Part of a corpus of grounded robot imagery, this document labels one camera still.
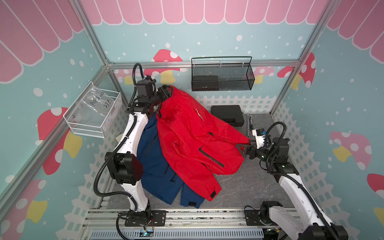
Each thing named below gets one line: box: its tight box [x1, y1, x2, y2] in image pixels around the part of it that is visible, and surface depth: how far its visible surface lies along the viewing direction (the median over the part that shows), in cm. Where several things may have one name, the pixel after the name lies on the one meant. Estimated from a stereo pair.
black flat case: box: [211, 105, 245, 127], surface depth 119 cm
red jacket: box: [156, 86, 250, 202], surface depth 89 cm
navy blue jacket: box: [136, 113, 206, 207], surface depth 88 cm
